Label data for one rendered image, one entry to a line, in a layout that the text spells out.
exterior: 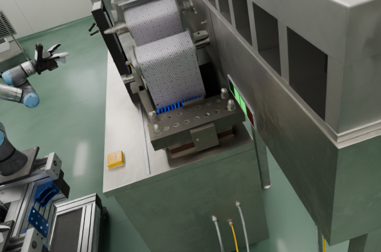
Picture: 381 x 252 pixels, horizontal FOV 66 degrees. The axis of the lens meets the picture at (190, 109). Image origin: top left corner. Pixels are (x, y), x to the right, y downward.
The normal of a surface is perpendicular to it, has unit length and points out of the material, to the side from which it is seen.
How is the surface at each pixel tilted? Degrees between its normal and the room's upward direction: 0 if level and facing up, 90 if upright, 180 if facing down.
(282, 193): 0
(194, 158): 0
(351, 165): 90
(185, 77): 90
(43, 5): 90
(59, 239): 0
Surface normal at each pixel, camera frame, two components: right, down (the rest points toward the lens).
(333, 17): -0.95, 0.32
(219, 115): -0.24, -0.76
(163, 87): 0.21, 0.56
